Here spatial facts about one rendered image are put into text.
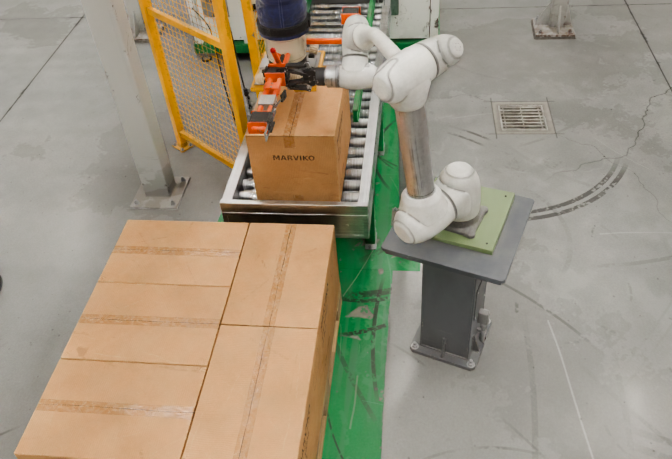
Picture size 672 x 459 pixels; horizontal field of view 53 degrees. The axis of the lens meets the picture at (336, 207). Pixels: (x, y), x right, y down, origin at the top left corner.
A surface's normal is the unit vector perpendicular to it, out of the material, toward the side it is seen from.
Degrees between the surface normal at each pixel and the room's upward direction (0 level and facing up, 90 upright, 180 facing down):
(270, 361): 0
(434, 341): 90
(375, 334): 0
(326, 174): 90
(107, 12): 90
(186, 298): 0
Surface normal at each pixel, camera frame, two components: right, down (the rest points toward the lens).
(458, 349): -0.42, 0.63
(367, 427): -0.07, -0.74
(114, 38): -0.11, 0.67
